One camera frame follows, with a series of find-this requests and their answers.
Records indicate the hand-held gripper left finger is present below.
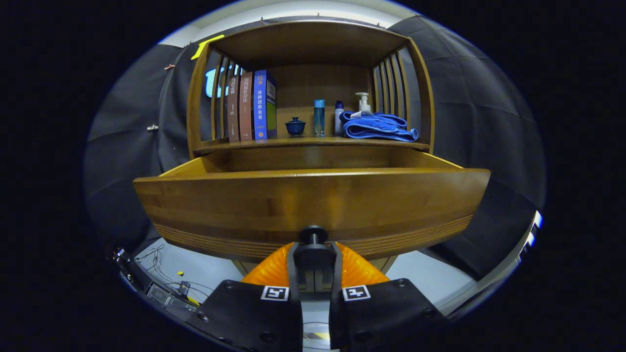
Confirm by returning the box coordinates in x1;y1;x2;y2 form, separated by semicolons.
188;242;316;352

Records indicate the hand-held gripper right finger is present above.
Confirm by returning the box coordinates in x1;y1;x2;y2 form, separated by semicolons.
315;242;448;351

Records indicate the black drawer knob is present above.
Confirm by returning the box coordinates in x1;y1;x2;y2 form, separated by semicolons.
299;225;328;246

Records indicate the wooden drawer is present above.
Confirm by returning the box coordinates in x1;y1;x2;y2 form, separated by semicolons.
133;149;491;261

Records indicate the wooden countertop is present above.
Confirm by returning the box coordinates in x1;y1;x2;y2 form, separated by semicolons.
193;136;431;153

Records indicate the black electronics box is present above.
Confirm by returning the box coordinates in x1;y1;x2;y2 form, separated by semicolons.
115;247;201;313

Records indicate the folded blue towel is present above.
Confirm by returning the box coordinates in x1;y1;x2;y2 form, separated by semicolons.
339;110;420;143

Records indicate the teal clear bottle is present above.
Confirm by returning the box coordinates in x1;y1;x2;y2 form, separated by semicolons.
313;99;326;137

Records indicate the thick blue book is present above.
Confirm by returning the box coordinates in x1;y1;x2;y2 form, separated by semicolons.
252;69;278;141

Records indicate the reddish brown book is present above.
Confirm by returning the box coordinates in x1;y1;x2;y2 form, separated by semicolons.
239;72;255;142

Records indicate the dark brown book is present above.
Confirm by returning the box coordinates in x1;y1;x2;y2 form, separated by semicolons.
227;75;241;143

